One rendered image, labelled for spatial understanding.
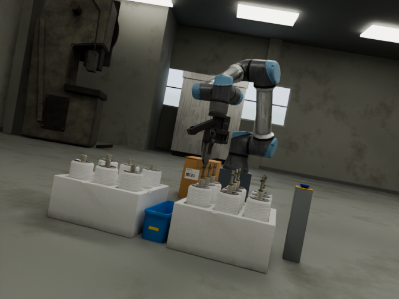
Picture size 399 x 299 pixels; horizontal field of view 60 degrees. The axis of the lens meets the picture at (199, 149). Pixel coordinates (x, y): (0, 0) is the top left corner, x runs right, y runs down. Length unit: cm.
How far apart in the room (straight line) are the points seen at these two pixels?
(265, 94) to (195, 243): 87
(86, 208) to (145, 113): 641
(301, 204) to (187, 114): 634
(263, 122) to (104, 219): 95
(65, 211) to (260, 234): 80
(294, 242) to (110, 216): 77
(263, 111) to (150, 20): 657
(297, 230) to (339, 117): 797
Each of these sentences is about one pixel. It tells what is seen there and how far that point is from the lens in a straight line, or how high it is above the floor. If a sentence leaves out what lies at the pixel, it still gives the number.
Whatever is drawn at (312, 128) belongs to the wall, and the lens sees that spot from 923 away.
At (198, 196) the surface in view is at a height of 22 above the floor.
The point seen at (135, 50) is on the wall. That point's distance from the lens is 813.
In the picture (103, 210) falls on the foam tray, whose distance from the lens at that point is 148.
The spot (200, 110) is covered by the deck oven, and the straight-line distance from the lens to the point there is 771.
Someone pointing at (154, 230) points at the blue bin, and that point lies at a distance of 144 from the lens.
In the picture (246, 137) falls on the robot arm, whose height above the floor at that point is 49.
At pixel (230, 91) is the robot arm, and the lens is 140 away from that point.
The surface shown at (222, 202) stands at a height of 22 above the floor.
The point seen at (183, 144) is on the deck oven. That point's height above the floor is 28.
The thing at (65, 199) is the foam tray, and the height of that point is 9.
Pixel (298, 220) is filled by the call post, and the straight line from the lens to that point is 155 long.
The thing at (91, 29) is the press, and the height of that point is 181.
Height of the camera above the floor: 43
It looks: 1 degrees down
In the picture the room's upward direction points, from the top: 10 degrees clockwise
